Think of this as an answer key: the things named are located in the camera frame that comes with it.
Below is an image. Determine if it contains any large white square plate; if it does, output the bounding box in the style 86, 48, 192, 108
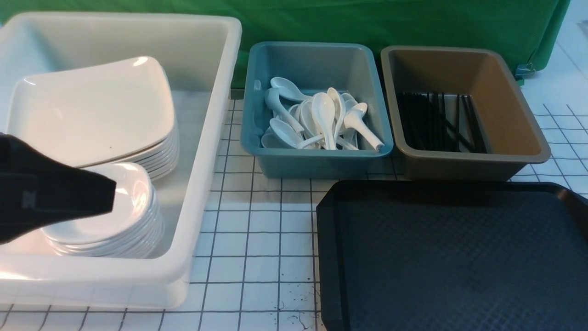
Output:
4, 56, 176, 167

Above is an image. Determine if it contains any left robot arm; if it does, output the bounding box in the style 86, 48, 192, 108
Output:
0, 133, 116, 244

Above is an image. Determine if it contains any pile of white spoons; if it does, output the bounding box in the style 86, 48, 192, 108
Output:
260, 77, 384, 152

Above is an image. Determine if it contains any teal plastic bin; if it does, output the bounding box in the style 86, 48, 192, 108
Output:
241, 41, 394, 180

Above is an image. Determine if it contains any checkered white tablecloth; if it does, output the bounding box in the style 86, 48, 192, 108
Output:
0, 90, 588, 331

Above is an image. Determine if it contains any stack of white square plates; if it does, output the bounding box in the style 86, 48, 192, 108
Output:
79, 115, 179, 182

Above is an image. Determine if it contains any black plastic tray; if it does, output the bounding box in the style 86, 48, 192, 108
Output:
316, 180, 588, 331

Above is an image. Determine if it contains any pile of black chopsticks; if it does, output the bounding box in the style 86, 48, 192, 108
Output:
396, 91, 489, 154

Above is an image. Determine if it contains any large white plastic tub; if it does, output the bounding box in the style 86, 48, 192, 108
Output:
0, 12, 242, 311

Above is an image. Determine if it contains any stack of small white dishes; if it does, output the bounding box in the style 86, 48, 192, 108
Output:
41, 163, 166, 258

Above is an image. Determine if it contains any brown plastic bin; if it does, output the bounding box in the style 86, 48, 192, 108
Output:
380, 46, 552, 182

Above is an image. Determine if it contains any metal binder clip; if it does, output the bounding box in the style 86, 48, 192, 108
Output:
513, 63, 536, 81

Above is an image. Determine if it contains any green cloth backdrop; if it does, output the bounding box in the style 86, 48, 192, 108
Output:
1, 0, 569, 88

